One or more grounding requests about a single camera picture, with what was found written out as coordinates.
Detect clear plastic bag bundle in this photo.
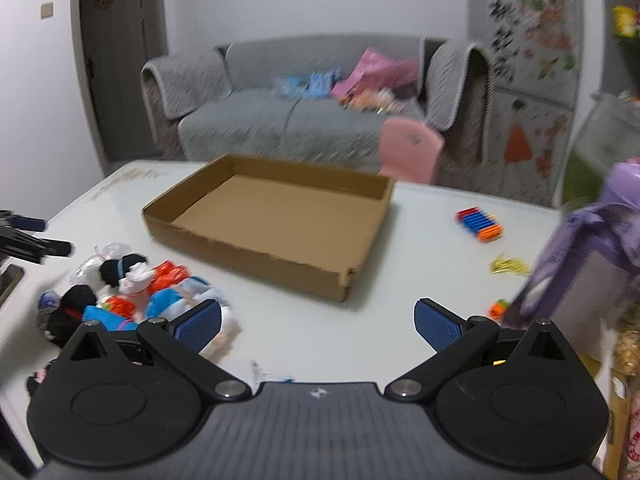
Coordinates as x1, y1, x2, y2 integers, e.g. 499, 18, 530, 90
70, 241, 132, 283

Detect colourful toy pile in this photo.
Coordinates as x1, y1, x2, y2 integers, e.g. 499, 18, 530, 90
340, 87, 401, 111

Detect black phone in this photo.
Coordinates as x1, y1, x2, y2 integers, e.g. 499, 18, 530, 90
0, 264, 25, 308

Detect black pink sock bundle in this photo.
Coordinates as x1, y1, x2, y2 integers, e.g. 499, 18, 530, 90
27, 360, 57, 396

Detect white desktop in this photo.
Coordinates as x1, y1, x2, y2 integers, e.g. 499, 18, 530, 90
0, 159, 613, 471

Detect grey purple cloth bundle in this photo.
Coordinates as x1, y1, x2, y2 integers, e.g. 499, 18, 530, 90
39, 290, 62, 322

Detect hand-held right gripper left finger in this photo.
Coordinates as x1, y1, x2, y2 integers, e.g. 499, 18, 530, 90
52, 299, 252, 402

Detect blue white cloth bundle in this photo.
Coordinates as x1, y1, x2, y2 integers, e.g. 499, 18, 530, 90
147, 276, 223, 323

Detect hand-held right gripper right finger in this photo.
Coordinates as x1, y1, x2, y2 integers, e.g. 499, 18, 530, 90
384, 297, 583, 403

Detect orange blue striped toy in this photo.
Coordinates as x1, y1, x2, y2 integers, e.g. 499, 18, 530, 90
454, 206, 505, 244

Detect purple gift bag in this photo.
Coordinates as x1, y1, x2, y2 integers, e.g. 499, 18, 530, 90
502, 157, 640, 361

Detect black bundle blue band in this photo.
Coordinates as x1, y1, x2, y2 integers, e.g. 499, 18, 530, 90
100, 252, 150, 288

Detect grey sofa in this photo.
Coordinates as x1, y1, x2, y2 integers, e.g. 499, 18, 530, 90
140, 34, 496, 196

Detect yellow toy piece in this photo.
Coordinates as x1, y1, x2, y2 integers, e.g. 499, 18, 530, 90
490, 255, 532, 277

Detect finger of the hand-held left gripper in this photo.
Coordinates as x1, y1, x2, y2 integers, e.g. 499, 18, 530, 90
0, 225, 74, 266
0, 210, 49, 234

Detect sticker covered refrigerator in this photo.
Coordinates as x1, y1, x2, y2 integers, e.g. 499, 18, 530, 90
465, 0, 588, 206

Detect glass bowl with green plant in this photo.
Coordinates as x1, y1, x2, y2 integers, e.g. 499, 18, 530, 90
562, 91, 640, 208

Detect shallow cardboard box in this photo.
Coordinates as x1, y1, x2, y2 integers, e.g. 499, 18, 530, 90
142, 154, 396, 304

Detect pink plastic chair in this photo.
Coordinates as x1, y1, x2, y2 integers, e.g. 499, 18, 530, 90
377, 116, 445, 185

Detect dark wooden door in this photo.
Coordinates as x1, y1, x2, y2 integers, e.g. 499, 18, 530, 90
80, 0, 168, 161

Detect yellow artificial flowers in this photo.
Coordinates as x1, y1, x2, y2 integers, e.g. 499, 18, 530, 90
612, 5, 640, 38

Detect pink plastic bag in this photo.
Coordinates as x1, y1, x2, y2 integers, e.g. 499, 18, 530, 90
332, 49, 421, 98

